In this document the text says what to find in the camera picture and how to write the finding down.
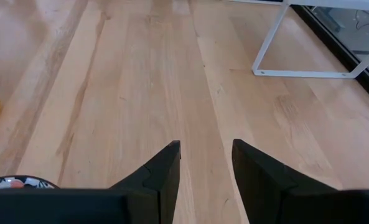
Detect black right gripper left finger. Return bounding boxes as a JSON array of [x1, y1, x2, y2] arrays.
[[109, 139, 182, 224]]

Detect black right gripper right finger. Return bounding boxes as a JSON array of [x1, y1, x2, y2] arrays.
[[232, 139, 342, 224]]

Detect black floral patterned mini bowl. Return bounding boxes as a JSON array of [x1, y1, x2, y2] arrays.
[[0, 175, 60, 194]]

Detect white perforated metal shelf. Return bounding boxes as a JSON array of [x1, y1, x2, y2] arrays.
[[251, 0, 369, 79]]

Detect black aluminium extrusion frame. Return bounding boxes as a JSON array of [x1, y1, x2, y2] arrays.
[[291, 4, 369, 108]]

